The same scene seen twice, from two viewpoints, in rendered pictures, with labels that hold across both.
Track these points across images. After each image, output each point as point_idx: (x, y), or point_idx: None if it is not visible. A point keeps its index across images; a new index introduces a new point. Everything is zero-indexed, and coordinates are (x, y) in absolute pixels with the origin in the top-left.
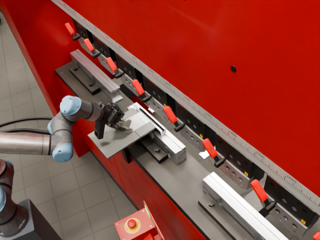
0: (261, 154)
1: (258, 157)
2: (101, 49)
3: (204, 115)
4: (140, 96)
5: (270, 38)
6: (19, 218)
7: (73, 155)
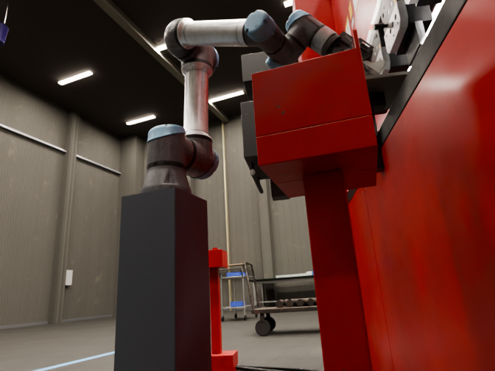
0: None
1: None
2: (375, 54)
3: None
4: (411, 51)
5: None
6: (174, 175)
7: (267, 20)
